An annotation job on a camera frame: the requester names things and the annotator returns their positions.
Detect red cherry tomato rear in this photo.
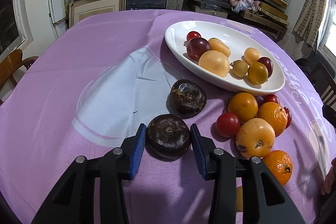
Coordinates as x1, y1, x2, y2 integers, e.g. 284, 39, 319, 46
262, 94, 280, 104

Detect person's right hand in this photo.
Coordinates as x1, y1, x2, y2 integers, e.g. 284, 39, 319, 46
321, 158, 336, 195

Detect dark chair right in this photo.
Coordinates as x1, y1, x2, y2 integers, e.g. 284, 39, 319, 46
309, 62, 336, 107

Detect patterned curtain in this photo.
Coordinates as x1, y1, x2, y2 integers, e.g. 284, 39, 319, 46
293, 0, 327, 51

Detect wooden chair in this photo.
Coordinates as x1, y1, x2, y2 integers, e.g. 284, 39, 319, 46
0, 49, 38, 89

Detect dark red plum right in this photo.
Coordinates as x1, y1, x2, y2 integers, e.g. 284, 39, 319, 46
257, 57, 273, 77

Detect red cherry tomato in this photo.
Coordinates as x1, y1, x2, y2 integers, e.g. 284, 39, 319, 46
284, 107, 292, 128
262, 94, 280, 104

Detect purple tablecloth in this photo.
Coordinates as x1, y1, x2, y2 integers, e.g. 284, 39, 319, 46
1, 10, 335, 223

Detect small brown fruit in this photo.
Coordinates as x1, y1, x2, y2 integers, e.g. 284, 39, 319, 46
231, 60, 248, 78

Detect dark red plum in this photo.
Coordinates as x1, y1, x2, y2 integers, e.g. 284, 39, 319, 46
257, 57, 273, 77
186, 37, 210, 61

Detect crumpled pink cloth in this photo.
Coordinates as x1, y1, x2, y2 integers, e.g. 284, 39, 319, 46
229, 0, 260, 13

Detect dark purple fruit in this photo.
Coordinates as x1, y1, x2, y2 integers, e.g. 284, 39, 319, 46
166, 79, 207, 119
146, 114, 191, 160

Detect oblong pale orange fruit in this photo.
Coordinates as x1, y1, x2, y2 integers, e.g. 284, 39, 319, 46
208, 38, 231, 57

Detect bumpy mandarin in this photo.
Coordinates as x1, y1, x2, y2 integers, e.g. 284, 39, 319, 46
256, 102, 288, 137
262, 150, 293, 186

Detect framed picture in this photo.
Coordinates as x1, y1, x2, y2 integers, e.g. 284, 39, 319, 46
68, 0, 126, 28

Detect white oval plate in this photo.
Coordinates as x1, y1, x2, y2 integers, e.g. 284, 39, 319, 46
165, 20, 285, 95

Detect smooth orange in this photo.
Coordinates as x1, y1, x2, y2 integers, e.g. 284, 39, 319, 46
227, 92, 259, 123

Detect dark purple fruit front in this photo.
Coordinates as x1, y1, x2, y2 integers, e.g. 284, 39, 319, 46
146, 114, 191, 160

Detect red tomato with stem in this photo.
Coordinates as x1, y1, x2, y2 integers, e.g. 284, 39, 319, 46
186, 31, 201, 42

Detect small red tomato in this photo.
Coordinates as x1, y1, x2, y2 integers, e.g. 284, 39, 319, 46
215, 113, 240, 138

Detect dark red plum left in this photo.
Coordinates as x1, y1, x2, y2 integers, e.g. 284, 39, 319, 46
186, 37, 210, 61

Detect yellow pepino with stem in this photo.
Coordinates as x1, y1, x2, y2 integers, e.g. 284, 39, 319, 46
235, 118, 275, 159

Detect red cherry tomato right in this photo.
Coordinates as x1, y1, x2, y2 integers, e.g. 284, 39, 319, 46
284, 107, 292, 128

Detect small orange yellow fruit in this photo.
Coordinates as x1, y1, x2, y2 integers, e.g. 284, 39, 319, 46
248, 62, 268, 85

